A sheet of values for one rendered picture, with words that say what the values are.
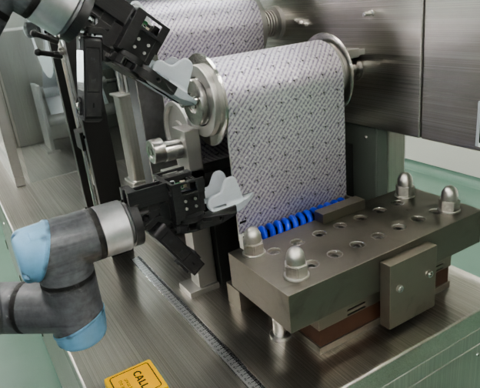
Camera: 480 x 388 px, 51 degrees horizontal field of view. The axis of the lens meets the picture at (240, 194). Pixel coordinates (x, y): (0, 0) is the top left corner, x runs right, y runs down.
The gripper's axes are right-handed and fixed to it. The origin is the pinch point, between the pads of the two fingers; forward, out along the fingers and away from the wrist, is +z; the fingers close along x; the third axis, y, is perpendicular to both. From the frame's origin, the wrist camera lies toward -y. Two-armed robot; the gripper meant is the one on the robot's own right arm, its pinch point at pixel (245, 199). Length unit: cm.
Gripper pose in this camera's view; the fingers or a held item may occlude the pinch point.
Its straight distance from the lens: 83.4
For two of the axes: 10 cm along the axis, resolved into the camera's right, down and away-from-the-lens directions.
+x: -5.1, -2.7, 8.2
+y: -1.0, -9.3, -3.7
